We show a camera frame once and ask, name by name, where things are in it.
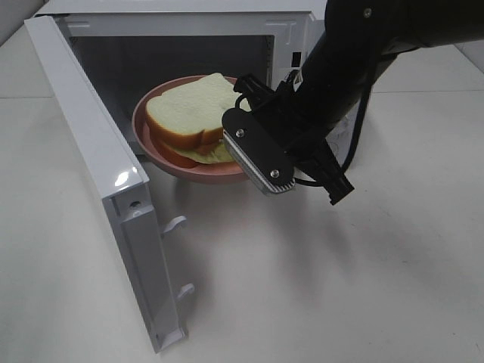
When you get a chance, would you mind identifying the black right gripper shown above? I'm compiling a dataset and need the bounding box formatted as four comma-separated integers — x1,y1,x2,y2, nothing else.
234,74,354,206

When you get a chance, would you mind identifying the yellow-green lettuce leaf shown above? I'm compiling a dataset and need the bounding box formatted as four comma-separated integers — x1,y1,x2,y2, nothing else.
175,144,234,165

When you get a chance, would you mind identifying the pink round plate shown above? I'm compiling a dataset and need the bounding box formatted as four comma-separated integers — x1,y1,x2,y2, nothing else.
132,75,248,185

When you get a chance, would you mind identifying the white bread slice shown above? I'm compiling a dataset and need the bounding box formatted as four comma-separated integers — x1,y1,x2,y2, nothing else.
145,73,240,150

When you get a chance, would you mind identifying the white microwave door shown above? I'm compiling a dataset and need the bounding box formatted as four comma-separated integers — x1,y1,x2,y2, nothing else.
25,16,187,352

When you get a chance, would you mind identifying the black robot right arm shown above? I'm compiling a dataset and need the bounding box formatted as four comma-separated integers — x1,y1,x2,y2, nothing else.
249,1,483,203

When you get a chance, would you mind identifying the white warning label sticker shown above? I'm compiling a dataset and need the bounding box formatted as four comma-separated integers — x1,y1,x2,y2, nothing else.
285,69,303,92

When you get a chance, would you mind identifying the white microwave oven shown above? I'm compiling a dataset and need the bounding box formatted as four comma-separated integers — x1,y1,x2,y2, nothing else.
26,1,326,173

